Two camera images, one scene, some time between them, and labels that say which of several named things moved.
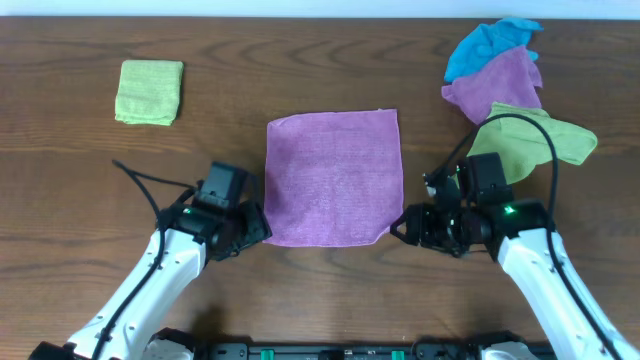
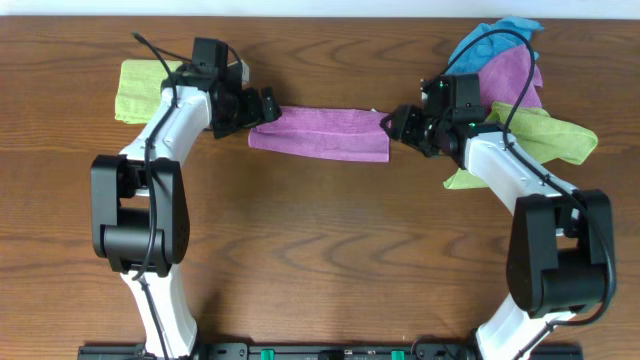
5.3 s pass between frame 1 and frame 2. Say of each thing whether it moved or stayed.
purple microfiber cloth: moved
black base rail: stayed
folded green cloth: stayed
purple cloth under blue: stayed
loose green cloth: stayed
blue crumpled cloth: stayed
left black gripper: moved
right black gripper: moved
